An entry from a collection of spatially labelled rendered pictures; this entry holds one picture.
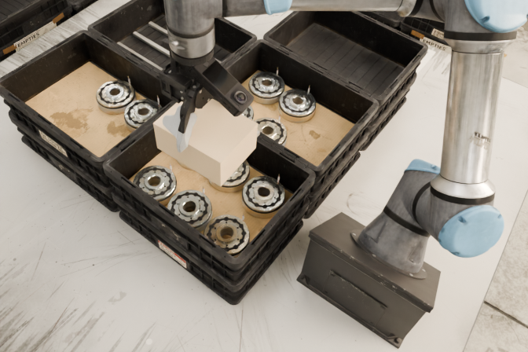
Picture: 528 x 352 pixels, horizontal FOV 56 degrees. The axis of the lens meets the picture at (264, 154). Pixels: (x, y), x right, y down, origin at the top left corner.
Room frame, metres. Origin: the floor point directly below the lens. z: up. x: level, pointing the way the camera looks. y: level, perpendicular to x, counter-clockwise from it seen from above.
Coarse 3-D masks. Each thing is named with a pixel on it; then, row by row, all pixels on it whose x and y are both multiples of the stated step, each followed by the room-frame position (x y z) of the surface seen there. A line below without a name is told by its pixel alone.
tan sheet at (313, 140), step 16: (256, 112) 0.95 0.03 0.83; (272, 112) 0.96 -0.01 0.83; (320, 112) 0.98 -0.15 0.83; (288, 128) 0.91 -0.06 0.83; (304, 128) 0.91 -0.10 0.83; (320, 128) 0.92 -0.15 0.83; (336, 128) 0.92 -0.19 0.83; (288, 144) 0.85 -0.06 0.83; (304, 144) 0.86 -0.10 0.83; (320, 144) 0.86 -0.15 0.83; (336, 144) 0.87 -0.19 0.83; (320, 160) 0.81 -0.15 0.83
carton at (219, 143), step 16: (208, 112) 0.66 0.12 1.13; (224, 112) 0.67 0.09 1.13; (160, 128) 0.61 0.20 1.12; (192, 128) 0.62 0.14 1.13; (208, 128) 0.62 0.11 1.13; (224, 128) 0.63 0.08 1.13; (240, 128) 0.63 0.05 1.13; (256, 128) 0.64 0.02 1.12; (160, 144) 0.61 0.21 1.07; (176, 144) 0.59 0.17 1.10; (192, 144) 0.58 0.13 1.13; (208, 144) 0.58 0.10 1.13; (224, 144) 0.59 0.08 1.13; (240, 144) 0.60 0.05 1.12; (192, 160) 0.57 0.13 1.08; (208, 160) 0.56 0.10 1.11; (224, 160) 0.55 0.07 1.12; (240, 160) 0.60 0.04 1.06; (208, 176) 0.56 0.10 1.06; (224, 176) 0.55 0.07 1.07
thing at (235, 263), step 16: (128, 144) 0.72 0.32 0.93; (112, 160) 0.67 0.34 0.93; (288, 160) 0.72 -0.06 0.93; (112, 176) 0.63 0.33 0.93; (144, 192) 0.59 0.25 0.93; (304, 192) 0.64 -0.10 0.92; (160, 208) 0.55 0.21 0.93; (288, 208) 0.59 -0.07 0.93; (176, 224) 0.52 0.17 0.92; (272, 224) 0.54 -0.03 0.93; (208, 240) 0.49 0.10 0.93; (256, 240) 0.50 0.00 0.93; (224, 256) 0.46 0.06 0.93; (240, 256) 0.46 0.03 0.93
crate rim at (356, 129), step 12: (252, 48) 1.10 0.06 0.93; (276, 48) 1.12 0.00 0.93; (300, 60) 1.07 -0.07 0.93; (324, 72) 1.03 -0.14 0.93; (360, 96) 0.96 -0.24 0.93; (372, 108) 0.91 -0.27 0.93; (360, 120) 0.87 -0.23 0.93; (348, 132) 0.82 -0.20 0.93; (276, 144) 0.76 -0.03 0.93; (348, 144) 0.80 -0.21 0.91; (300, 156) 0.73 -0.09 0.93; (336, 156) 0.76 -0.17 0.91; (312, 168) 0.70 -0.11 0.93; (324, 168) 0.71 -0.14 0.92
